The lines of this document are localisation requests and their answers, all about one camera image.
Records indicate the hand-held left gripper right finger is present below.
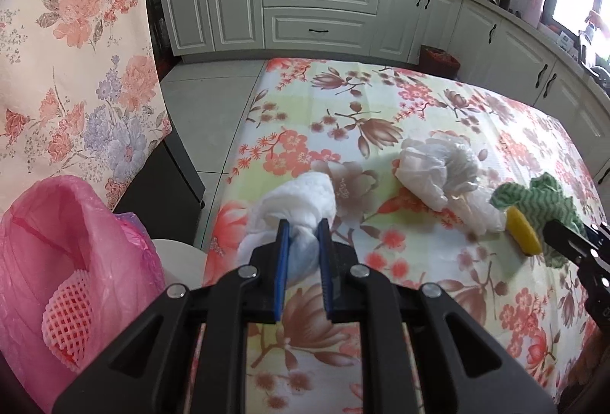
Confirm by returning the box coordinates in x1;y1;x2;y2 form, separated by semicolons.
317;218;558;414

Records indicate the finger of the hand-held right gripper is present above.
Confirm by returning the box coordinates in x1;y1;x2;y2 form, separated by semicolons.
542;220;610;300
585;223;610;248

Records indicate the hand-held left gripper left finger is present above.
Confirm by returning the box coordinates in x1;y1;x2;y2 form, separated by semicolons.
52;218;291;414

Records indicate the green patterned cloth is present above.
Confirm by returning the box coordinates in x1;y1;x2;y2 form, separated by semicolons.
490;172;589;267

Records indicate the white tissue wad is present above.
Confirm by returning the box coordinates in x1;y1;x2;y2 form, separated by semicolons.
236;172;337;287

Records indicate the red foam fruit net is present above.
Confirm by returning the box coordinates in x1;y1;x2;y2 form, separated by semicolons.
42;268;95;364

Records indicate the pink plastic trash bag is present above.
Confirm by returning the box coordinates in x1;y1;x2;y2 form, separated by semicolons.
0;175;165;414

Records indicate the white round bin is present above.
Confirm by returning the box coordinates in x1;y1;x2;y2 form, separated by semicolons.
151;240;207;288

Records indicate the black cabinet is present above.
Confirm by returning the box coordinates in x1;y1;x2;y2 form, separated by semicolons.
114;140;207;244

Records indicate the white plastic bag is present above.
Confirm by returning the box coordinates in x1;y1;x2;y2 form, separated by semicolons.
395;136;506;248

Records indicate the floral tablecloth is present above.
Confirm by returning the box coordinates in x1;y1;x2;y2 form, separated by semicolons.
202;56;602;414

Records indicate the dark bin with red bag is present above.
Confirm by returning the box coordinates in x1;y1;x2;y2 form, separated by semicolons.
419;45;461;81

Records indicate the pink water jug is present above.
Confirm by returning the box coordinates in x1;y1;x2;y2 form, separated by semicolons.
524;0;546;25

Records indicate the white kitchen cabinet unit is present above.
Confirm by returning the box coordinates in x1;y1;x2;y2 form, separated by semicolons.
157;0;610;148

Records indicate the pink floral cloth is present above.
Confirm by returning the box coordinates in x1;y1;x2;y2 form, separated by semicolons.
0;0;172;211

